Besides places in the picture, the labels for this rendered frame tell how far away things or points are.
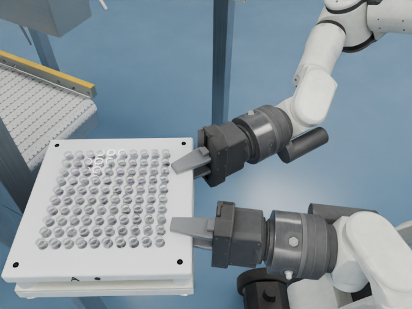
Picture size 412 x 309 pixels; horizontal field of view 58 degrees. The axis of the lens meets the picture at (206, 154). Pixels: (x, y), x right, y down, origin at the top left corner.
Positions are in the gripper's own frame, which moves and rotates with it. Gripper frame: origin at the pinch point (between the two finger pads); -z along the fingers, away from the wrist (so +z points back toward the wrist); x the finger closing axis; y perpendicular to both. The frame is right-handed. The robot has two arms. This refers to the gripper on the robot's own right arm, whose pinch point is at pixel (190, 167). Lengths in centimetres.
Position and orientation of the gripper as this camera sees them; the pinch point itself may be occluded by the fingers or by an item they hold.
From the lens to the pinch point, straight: 60.6
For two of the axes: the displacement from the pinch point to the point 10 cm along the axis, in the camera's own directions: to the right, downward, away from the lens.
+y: -5.5, -6.3, 5.5
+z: 8.4, -4.0, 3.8
